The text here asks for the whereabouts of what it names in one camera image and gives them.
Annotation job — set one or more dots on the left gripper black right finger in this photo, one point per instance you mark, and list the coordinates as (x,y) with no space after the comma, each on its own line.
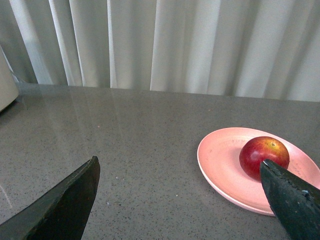
(294,202)

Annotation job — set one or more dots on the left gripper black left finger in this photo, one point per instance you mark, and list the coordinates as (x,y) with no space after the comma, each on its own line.
(61,213)

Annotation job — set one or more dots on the red apple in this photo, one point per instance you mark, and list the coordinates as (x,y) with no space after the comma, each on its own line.
(260,148)

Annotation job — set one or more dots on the pink plate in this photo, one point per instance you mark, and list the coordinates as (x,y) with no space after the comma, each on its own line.
(218,159)

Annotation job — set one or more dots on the white appliance at table edge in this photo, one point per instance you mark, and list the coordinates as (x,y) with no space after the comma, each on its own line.
(8,88)

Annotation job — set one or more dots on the white curtain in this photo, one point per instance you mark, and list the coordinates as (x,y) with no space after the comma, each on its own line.
(247,48)

